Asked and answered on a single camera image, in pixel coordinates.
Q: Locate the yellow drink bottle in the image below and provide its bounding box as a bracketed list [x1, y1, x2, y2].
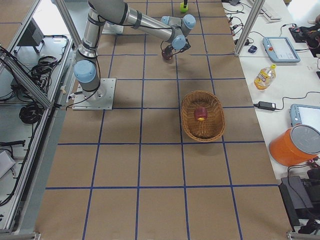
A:
[253, 63, 277, 91]

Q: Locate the black power adapter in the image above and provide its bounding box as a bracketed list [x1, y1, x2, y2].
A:
[253, 101, 277, 111]

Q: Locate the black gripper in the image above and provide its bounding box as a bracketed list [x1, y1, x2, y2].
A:
[163, 0, 191, 54]

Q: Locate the blue teach pendant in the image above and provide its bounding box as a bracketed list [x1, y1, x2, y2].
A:
[262, 37, 301, 63]
[289, 104, 320, 131]

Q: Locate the dark red apple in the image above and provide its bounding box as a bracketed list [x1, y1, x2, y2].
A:
[161, 50, 173, 61]

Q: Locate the aluminium frame post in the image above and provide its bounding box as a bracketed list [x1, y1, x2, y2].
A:
[234, 0, 265, 57]

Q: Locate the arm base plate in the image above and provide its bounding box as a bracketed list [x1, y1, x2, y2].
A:
[102, 21, 124, 35]
[71, 78, 116, 111]

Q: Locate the orange bucket with lid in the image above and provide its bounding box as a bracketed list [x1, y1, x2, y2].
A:
[269, 124, 320, 167]

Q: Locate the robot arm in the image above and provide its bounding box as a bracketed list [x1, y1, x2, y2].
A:
[73, 0, 196, 103]

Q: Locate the wicker basket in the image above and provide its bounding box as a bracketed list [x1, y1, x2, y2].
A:
[181, 90, 225, 142]

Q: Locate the green apple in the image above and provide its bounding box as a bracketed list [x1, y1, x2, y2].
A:
[179, 2, 189, 13]

